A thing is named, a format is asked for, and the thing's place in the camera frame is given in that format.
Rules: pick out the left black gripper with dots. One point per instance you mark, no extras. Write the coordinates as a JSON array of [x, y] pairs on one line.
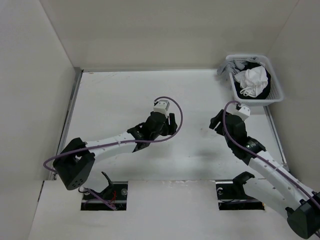
[[172, 127]]

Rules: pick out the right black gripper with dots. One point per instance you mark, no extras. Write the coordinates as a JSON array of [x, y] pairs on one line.
[[215, 120]]

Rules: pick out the white tank top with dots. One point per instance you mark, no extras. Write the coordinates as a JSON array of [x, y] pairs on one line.
[[252, 82]]

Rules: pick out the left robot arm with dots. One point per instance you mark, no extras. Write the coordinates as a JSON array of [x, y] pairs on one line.
[[79, 157]]

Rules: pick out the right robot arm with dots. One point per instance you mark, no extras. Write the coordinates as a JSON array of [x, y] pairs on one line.
[[297, 203]]

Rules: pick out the grey tank top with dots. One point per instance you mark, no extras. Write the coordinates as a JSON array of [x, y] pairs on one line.
[[234, 66]]

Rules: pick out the black tank top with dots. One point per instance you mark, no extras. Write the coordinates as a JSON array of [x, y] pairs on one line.
[[262, 96]]

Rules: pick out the white plastic basket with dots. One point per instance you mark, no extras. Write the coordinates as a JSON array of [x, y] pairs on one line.
[[276, 93]]

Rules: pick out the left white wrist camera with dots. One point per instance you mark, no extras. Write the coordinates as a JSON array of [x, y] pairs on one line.
[[161, 106]]

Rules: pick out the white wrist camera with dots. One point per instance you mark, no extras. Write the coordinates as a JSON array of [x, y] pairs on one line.
[[242, 111], [161, 106]]

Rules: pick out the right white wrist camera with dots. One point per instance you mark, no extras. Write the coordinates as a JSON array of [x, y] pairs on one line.
[[242, 111]]

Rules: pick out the right metal table rail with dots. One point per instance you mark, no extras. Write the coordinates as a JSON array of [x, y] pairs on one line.
[[276, 137]]

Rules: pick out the metal table rail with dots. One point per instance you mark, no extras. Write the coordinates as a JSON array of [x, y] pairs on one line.
[[70, 108], [276, 137]]

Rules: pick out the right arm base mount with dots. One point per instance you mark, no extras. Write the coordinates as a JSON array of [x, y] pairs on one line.
[[231, 195]]

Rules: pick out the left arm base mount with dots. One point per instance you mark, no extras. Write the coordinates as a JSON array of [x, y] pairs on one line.
[[112, 198]]

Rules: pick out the left metal table rail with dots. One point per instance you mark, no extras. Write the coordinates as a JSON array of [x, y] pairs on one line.
[[70, 108]]

